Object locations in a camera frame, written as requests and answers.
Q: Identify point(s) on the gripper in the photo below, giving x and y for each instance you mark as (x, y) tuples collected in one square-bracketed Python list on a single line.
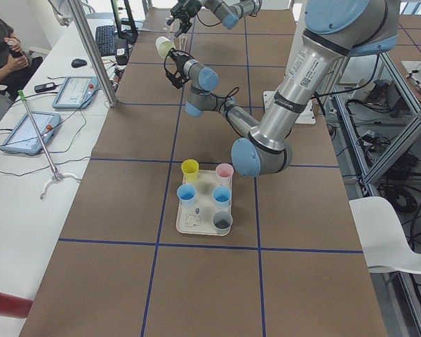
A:
[(179, 64), (185, 10)]

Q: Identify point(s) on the white plastic tray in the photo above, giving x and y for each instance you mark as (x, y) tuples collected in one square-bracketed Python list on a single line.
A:
[(198, 219)]

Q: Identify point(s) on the red bottle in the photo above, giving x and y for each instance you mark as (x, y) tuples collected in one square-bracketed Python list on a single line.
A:
[(14, 306)]

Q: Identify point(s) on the aluminium frame post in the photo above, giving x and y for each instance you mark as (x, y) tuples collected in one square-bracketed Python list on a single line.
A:
[(88, 41)]

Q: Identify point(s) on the black computer mouse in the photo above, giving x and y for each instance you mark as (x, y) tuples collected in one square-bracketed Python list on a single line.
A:
[(77, 62)]

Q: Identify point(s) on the pink plastic cup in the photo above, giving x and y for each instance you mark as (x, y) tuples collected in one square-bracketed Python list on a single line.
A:
[(224, 173)]

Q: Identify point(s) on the light blue cup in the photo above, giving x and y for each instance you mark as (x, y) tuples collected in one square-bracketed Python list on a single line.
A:
[(186, 194), (222, 196)]

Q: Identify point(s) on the teach pendant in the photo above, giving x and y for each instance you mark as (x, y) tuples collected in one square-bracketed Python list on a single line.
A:
[(23, 138), (76, 92)]

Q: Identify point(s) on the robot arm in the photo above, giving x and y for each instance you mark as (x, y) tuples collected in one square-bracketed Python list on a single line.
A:
[(227, 15), (333, 30)]

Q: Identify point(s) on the far teach pendant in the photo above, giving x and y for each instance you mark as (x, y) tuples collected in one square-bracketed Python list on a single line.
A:
[(76, 92)]

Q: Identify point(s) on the white chair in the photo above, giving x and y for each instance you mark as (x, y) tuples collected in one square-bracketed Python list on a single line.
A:
[(382, 238)]

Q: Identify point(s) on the white wire cup rack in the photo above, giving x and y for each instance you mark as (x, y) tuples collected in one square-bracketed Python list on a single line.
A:
[(181, 42)]

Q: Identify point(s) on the yellow plastic cup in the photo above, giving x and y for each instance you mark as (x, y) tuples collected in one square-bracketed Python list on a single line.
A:
[(190, 170)]

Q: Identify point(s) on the grey plastic cup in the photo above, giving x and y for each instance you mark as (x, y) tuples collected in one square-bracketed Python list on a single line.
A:
[(222, 222)]

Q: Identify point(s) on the black monitor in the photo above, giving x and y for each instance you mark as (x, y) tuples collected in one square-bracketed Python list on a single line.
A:
[(126, 29)]

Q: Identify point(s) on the near teach pendant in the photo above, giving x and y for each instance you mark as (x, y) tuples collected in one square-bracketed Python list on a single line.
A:
[(23, 138)]

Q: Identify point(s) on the seated person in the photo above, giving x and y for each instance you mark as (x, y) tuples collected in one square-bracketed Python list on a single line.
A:
[(16, 67)]

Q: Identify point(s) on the green handled reach grabber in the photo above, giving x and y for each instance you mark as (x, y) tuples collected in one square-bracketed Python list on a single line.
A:
[(57, 176)]

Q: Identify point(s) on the white plastic cup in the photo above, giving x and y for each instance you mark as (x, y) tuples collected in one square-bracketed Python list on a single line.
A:
[(163, 46)]

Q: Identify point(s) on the black label box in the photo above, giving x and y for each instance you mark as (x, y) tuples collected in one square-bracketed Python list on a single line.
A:
[(121, 51)]

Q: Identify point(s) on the black keyboard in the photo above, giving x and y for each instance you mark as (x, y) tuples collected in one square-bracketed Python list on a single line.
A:
[(105, 38)]

